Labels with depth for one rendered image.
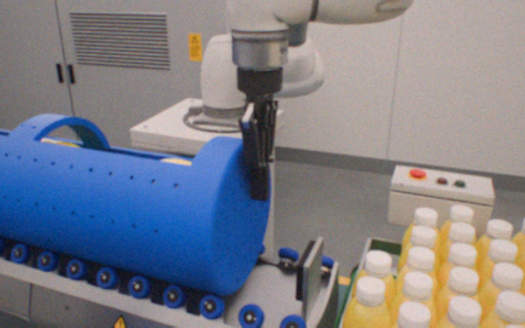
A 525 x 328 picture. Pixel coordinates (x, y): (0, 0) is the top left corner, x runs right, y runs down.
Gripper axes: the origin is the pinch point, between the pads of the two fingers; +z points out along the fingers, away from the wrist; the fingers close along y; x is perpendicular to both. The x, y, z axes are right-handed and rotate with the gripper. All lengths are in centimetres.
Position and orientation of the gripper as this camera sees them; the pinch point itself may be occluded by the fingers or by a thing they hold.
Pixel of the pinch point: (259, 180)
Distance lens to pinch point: 80.8
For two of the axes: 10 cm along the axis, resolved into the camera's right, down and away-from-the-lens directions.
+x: -9.3, -1.4, 3.3
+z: 0.0, 9.2, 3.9
